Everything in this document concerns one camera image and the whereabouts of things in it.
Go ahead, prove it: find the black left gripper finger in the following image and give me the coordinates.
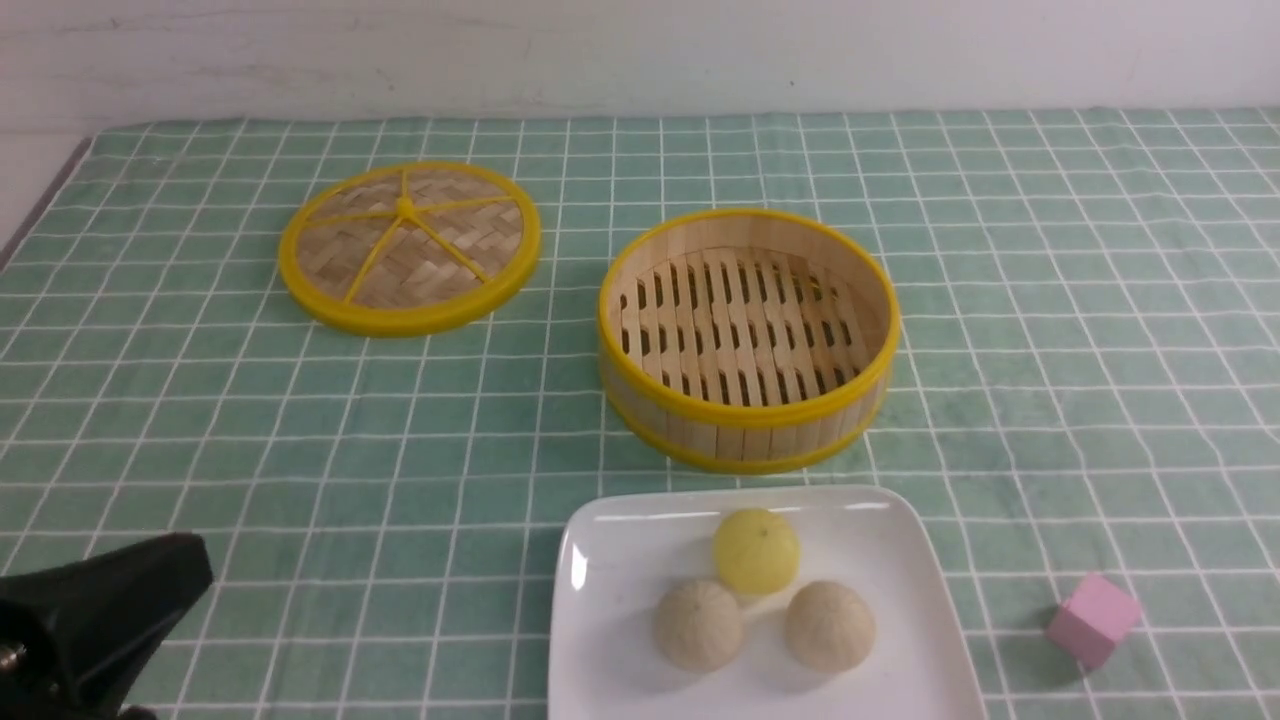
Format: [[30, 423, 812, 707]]
[[1, 532, 214, 719]]

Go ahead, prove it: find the white steamed bun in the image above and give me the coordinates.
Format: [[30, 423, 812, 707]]
[[652, 579, 746, 674], [783, 580, 878, 674]]

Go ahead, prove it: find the yellow steamed bun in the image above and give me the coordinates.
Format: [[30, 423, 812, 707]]
[[712, 509, 801, 596]]

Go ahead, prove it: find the white square plate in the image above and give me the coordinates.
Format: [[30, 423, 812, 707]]
[[547, 486, 987, 719]]

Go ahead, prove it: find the bamboo steamer lid yellow rim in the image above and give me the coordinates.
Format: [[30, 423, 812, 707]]
[[278, 161, 543, 337]]

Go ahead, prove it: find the bamboo steamer basket yellow rim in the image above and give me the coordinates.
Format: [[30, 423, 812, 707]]
[[596, 208, 902, 475]]

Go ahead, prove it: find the pink cube block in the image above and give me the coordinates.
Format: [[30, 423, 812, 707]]
[[1044, 573, 1142, 673]]

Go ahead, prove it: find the green checkered tablecloth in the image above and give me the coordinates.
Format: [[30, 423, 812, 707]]
[[1, 108, 1279, 719]]

